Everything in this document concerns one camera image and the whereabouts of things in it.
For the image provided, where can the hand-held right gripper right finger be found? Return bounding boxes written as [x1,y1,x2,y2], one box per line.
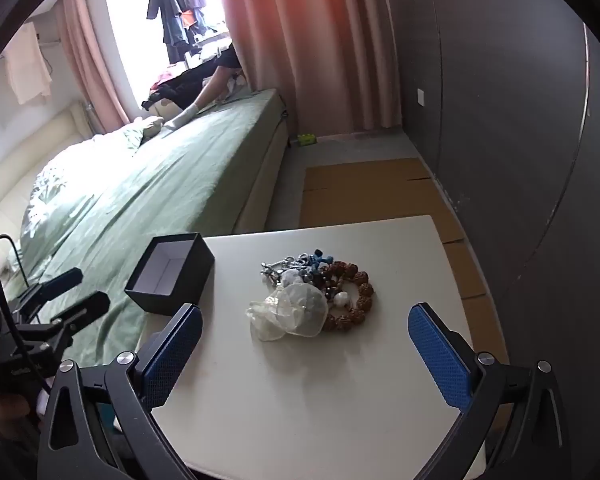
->
[406,302,573,480]

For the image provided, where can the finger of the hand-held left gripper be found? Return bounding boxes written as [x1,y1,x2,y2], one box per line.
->
[25,291,112,353]
[17,267,84,313]

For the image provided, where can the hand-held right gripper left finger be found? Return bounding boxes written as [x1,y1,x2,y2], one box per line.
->
[39,303,204,480]

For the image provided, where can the black jewelry box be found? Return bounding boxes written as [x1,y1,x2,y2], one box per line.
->
[124,233,216,317]

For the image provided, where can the brown bead bracelet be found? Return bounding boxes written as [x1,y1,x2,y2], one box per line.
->
[322,260,376,333]

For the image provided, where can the clear organza pouch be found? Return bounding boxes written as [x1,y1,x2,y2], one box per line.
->
[245,282,329,342]

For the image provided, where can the silver metal keychain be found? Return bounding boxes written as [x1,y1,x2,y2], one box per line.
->
[260,256,301,281]

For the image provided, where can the green blanket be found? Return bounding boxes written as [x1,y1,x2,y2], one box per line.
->
[0,89,286,361]

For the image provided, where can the cream pillow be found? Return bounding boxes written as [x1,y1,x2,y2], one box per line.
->
[137,116,166,141]

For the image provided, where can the flattened cardboard sheet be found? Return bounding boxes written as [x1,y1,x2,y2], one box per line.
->
[299,157,513,426]

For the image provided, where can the cream bed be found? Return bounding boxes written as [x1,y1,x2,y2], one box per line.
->
[0,87,288,361]

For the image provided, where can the beige hanging cloth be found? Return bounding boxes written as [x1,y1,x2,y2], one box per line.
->
[5,22,53,106]

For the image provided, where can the narrow pink curtain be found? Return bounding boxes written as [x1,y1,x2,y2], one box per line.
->
[62,0,141,136]

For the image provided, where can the dark hanging clothes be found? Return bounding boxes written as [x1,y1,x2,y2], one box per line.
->
[147,0,208,63]

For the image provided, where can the wide pink curtain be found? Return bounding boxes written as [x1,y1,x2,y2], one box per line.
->
[222,0,406,133]

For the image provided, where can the black cable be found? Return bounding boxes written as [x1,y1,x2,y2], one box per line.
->
[0,232,53,396]

